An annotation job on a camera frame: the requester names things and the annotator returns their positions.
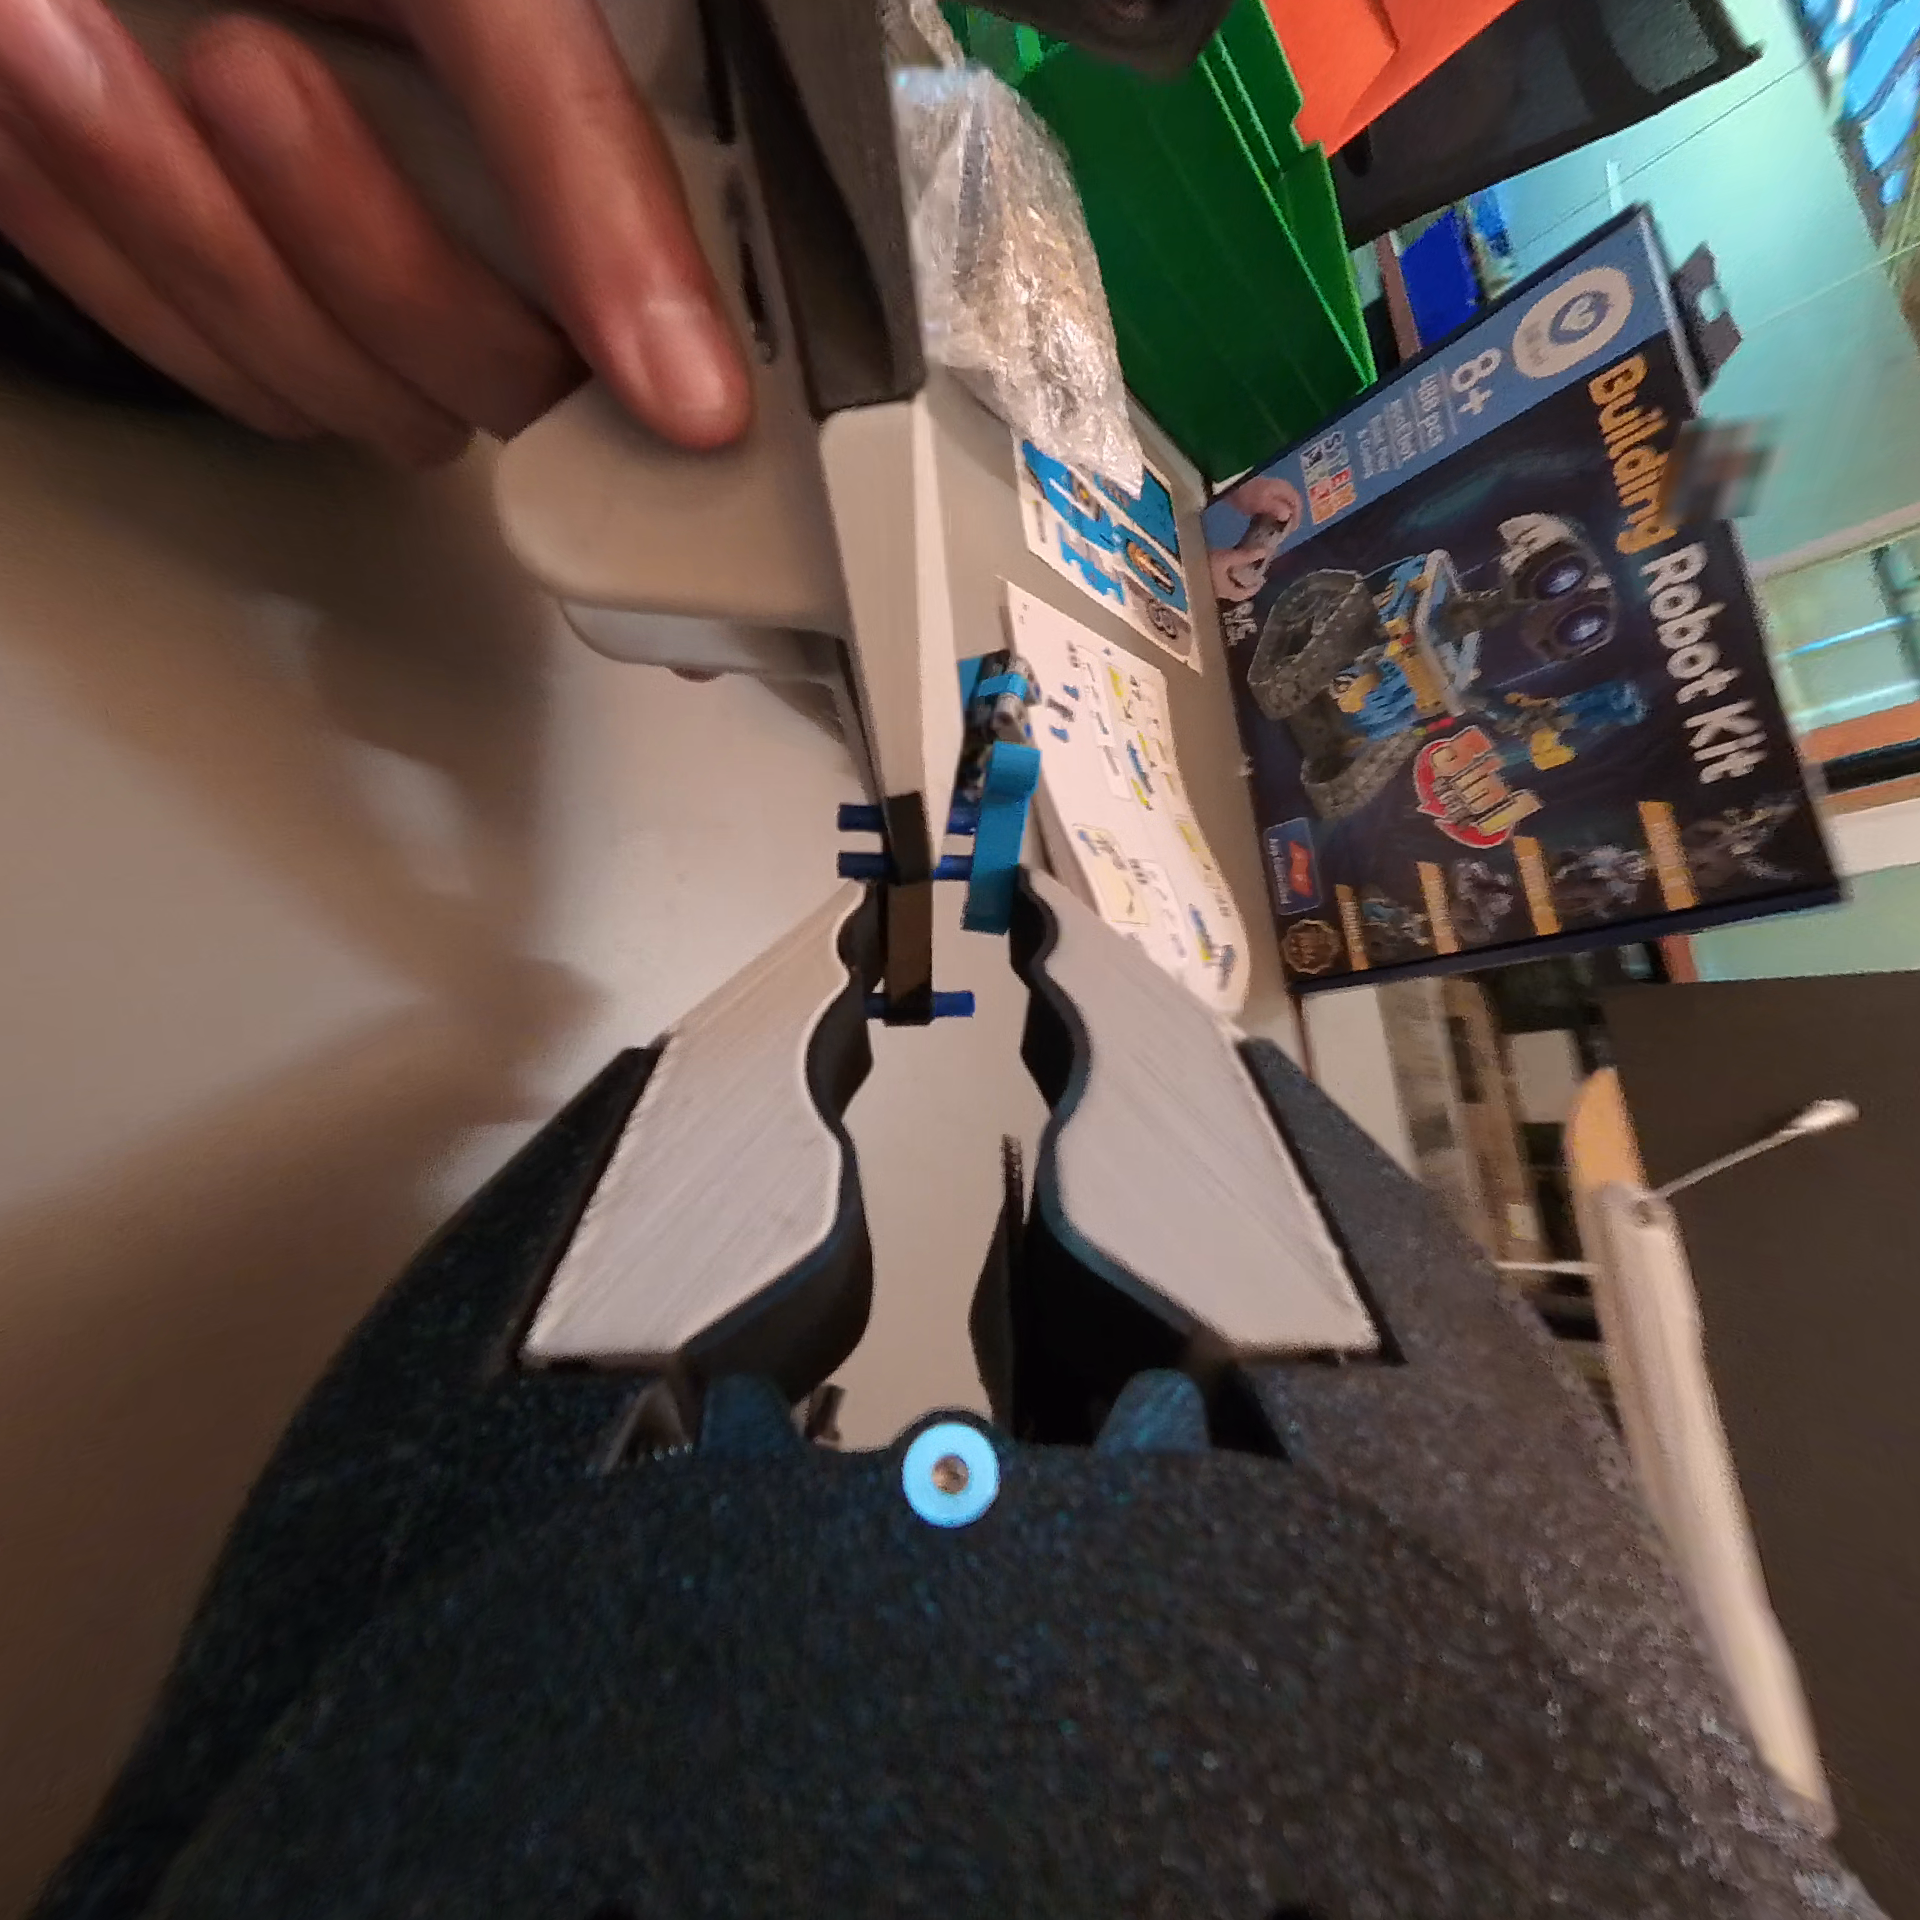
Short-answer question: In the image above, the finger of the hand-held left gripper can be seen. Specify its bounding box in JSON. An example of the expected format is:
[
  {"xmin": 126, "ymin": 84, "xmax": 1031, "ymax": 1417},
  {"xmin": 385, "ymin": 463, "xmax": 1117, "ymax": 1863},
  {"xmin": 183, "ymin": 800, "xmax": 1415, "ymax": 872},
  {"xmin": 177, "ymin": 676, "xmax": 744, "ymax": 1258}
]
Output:
[{"xmin": 818, "ymin": 392, "xmax": 970, "ymax": 845}]

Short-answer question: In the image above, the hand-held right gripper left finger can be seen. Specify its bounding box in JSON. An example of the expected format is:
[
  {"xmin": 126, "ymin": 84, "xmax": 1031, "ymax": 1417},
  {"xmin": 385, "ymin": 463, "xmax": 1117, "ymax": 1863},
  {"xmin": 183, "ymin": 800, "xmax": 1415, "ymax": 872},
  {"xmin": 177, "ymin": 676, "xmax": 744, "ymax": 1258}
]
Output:
[{"xmin": 525, "ymin": 880, "xmax": 880, "ymax": 1370}]

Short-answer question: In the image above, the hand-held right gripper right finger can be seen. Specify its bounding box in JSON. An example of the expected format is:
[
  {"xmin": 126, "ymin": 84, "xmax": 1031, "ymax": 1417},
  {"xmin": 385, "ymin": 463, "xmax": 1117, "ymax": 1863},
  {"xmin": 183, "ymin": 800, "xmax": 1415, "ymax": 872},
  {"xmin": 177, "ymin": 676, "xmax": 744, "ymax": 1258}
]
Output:
[{"xmin": 1012, "ymin": 868, "xmax": 1380, "ymax": 1363}]

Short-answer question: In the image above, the blue yellow brick assembly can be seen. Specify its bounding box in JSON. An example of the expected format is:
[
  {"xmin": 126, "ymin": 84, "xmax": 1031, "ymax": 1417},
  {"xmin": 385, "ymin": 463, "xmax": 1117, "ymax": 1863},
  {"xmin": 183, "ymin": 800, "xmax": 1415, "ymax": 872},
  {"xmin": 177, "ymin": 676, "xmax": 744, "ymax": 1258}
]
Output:
[{"xmin": 959, "ymin": 652, "xmax": 1046, "ymax": 751}]

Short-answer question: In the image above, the blue L-shaped beam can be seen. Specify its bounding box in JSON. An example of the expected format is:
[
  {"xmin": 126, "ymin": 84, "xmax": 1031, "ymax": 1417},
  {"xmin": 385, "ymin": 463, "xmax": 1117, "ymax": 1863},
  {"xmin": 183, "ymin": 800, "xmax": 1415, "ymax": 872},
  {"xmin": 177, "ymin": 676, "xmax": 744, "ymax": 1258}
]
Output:
[{"xmin": 959, "ymin": 741, "xmax": 1046, "ymax": 932}]

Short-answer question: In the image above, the short black ridged beam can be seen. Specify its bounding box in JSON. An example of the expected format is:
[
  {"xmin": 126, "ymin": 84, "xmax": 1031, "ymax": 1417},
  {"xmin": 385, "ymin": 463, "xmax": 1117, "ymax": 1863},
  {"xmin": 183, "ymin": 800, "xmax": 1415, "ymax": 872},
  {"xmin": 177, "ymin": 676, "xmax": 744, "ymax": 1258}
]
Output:
[{"xmin": 880, "ymin": 795, "xmax": 940, "ymax": 1028}]

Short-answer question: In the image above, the grey desk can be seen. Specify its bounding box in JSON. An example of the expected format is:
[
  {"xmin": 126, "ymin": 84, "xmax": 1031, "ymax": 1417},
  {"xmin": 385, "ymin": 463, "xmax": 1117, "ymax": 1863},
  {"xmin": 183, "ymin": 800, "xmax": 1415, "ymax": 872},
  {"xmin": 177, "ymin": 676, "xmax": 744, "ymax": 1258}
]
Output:
[{"xmin": 0, "ymin": 377, "xmax": 1305, "ymax": 1879}]

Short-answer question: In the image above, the person's left hand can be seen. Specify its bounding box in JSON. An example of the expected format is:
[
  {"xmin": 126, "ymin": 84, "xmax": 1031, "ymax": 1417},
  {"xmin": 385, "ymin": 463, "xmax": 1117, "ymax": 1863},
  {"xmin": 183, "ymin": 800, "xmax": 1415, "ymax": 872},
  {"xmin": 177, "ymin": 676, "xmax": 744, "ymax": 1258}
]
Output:
[{"xmin": 0, "ymin": 0, "xmax": 750, "ymax": 467}]

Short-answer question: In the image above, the crinkled clear plastic bag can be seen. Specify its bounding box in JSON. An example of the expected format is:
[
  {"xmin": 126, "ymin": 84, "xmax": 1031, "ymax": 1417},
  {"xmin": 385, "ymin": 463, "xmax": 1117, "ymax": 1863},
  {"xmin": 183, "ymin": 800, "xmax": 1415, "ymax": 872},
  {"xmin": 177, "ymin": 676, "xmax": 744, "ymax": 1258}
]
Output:
[{"xmin": 893, "ymin": 58, "xmax": 1143, "ymax": 489}]

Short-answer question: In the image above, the blue sticker sheet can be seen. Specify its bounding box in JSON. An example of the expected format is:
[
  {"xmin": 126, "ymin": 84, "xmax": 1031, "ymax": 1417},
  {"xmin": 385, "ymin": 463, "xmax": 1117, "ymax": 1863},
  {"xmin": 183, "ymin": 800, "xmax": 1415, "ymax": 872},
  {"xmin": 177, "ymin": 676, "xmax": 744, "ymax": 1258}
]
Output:
[{"xmin": 1015, "ymin": 433, "xmax": 1203, "ymax": 672}]

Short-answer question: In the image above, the open instruction booklet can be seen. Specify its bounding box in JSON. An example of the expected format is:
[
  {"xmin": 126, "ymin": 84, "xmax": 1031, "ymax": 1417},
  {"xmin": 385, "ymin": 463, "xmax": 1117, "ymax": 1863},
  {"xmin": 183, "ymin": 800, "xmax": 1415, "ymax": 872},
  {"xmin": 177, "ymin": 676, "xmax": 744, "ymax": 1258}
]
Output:
[{"xmin": 1004, "ymin": 580, "xmax": 1253, "ymax": 1017}]

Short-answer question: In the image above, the green plastic bin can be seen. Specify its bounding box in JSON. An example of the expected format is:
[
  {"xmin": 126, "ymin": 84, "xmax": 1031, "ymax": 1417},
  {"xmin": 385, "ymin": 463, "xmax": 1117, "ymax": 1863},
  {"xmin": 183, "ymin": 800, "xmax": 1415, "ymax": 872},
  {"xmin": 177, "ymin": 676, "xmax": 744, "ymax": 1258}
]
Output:
[{"xmin": 936, "ymin": 0, "xmax": 1375, "ymax": 483}]

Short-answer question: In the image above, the orange plastic bin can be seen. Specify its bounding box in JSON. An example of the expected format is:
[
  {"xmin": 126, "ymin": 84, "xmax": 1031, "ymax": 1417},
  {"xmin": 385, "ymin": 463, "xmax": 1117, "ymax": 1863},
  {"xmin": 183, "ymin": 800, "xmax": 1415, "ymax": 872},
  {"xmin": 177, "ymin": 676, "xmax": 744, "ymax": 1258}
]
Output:
[{"xmin": 1262, "ymin": 0, "xmax": 1531, "ymax": 154}]

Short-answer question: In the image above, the blue robot kit box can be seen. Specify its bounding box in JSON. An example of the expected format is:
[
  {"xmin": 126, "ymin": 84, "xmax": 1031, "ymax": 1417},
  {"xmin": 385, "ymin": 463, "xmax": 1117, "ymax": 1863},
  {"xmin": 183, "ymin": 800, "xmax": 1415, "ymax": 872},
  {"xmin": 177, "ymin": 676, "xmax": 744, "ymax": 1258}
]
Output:
[{"xmin": 1199, "ymin": 210, "xmax": 1848, "ymax": 996}]

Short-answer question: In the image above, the black tilted panel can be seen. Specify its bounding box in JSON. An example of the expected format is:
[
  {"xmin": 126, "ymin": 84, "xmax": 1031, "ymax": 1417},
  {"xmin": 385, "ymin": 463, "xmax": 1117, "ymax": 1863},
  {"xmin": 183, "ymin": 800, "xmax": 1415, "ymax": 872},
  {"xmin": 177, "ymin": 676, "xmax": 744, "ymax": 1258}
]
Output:
[{"xmin": 1327, "ymin": 0, "xmax": 1763, "ymax": 249}]

